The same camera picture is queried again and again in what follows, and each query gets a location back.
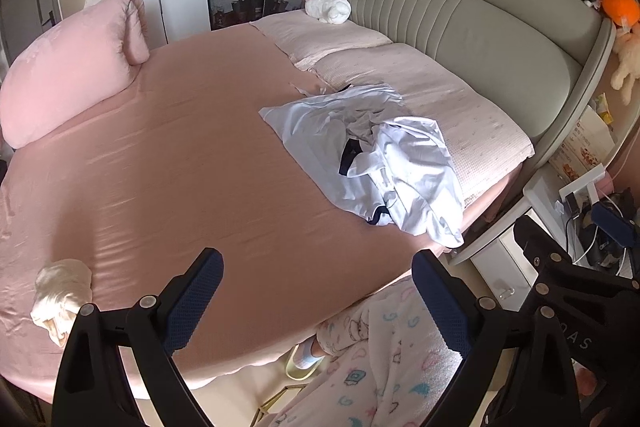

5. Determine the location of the cream bunny plush toy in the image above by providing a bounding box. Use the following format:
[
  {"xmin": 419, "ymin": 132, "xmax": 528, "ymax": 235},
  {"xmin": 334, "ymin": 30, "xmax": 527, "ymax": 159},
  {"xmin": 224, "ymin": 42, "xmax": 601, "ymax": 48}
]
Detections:
[{"xmin": 610, "ymin": 27, "xmax": 640, "ymax": 100}]

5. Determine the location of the printed paper bag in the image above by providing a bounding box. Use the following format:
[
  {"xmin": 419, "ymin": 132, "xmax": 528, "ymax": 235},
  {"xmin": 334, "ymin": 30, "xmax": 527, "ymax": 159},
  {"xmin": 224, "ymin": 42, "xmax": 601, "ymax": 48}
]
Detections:
[{"xmin": 547, "ymin": 104, "xmax": 618, "ymax": 182}]

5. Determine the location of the white bedside table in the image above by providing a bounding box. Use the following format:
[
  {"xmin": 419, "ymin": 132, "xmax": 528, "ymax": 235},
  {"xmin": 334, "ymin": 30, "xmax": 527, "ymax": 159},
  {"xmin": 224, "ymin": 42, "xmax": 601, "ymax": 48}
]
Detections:
[{"xmin": 447, "ymin": 167, "xmax": 616, "ymax": 313}]

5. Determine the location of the person's foot white sock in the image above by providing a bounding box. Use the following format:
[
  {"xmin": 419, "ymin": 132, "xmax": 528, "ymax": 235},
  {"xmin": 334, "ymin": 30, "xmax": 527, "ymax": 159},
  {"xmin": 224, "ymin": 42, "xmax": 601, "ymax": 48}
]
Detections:
[{"xmin": 294, "ymin": 337, "xmax": 326, "ymax": 369}]

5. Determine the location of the large orange plush toy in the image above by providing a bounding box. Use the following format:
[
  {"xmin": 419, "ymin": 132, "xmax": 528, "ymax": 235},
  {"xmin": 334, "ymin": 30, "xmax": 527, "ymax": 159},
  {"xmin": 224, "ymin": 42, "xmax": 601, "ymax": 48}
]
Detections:
[{"xmin": 597, "ymin": 0, "xmax": 640, "ymax": 25}]

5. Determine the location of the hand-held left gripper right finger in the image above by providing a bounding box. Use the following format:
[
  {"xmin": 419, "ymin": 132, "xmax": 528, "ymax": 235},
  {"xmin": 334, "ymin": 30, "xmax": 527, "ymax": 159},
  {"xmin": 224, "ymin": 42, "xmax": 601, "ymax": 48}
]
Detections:
[{"xmin": 411, "ymin": 249, "xmax": 583, "ymax": 427}]

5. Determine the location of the white power strip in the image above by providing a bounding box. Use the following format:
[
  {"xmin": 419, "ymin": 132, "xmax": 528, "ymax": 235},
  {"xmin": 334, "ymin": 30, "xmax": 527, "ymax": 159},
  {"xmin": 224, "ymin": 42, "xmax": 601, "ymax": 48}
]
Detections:
[{"xmin": 559, "ymin": 169, "xmax": 608, "ymax": 210}]

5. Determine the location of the pink round bed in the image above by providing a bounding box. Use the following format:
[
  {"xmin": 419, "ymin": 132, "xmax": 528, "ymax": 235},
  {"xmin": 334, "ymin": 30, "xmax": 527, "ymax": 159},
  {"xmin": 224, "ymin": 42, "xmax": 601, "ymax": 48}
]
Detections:
[{"xmin": 0, "ymin": 22, "xmax": 536, "ymax": 400}]

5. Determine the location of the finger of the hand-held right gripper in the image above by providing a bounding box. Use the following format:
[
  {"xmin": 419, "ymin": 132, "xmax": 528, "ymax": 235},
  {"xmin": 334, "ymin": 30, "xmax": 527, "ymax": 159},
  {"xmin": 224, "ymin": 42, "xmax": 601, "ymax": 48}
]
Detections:
[
  {"xmin": 513, "ymin": 214, "xmax": 640, "ymax": 308},
  {"xmin": 592, "ymin": 199, "xmax": 640, "ymax": 253}
]

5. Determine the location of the yellow slipper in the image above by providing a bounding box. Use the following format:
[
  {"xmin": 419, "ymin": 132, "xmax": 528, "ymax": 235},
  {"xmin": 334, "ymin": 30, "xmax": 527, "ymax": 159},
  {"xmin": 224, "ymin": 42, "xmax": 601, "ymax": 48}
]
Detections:
[{"xmin": 282, "ymin": 347, "xmax": 326, "ymax": 380}]

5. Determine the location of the grey padded headboard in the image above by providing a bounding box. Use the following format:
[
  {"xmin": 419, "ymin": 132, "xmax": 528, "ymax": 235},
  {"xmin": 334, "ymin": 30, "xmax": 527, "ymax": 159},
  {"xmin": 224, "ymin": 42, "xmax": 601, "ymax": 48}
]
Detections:
[{"xmin": 305, "ymin": 0, "xmax": 617, "ymax": 168}]

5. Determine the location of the white t-shirt navy trim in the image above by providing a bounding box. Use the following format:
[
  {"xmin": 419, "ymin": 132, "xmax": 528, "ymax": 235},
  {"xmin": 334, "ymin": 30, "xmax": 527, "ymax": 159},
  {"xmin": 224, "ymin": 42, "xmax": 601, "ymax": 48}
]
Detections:
[{"xmin": 259, "ymin": 104, "xmax": 401, "ymax": 228}]

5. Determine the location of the large pink pillow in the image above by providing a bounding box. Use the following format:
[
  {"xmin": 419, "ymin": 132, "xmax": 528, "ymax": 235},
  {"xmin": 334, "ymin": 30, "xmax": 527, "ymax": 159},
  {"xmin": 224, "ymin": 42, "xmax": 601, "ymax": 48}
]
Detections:
[{"xmin": 0, "ymin": 0, "xmax": 151, "ymax": 150}]

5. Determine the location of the cream folded garment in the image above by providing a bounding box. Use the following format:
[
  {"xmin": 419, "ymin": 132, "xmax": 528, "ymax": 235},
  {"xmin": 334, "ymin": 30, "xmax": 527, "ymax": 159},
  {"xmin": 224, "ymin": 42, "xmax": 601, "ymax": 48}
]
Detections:
[{"xmin": 30, "ymin": 258, "xmax": 94, "ymax": 348}]

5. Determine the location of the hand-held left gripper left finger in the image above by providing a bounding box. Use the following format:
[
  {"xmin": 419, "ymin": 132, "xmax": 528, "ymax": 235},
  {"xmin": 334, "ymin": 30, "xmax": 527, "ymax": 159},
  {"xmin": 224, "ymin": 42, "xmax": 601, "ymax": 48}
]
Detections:
[{"xmin": 52, "ymin": 248, "xmax": 223, "ymax": 427}]

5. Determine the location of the white garment with tie straps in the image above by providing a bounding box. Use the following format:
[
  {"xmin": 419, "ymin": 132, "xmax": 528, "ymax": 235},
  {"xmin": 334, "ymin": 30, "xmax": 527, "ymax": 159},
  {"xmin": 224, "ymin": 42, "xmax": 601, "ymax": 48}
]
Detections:
[{"xmin": 290, "ymin": 82, "xmax": 407, "ymax": 132}]

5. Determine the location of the gold wire stand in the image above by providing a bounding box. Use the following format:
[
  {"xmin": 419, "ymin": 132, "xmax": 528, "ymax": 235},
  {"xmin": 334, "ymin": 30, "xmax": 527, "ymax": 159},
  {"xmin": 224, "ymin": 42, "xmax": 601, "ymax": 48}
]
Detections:
[{"xmin": 252, "ymin": 382, "xmax": 311, "ymax": 427}]

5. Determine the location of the shiny white satin garment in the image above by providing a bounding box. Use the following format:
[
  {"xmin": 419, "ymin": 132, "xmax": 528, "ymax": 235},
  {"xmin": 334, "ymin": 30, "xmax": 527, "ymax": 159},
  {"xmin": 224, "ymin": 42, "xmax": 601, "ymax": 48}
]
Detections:
[{"xmin": 345, "ymin": 117, "xmax": 466, "ymax": 250}]

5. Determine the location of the white plush toy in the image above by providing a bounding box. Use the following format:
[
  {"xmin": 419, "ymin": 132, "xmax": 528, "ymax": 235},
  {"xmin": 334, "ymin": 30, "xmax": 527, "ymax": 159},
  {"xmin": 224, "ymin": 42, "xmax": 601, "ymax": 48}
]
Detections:
[{"xmin": 305, "ymin": 0, "xmax": 352, "ymax": 25}]

